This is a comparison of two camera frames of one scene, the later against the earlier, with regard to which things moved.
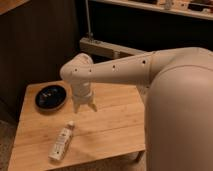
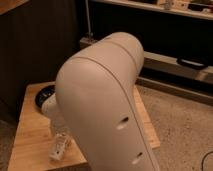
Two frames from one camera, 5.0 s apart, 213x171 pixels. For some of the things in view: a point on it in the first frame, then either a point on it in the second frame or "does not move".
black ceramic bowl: (50, 97) does not move
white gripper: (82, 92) -> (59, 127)
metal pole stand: (90, 34) does not move
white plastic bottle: (62, 142) does not move
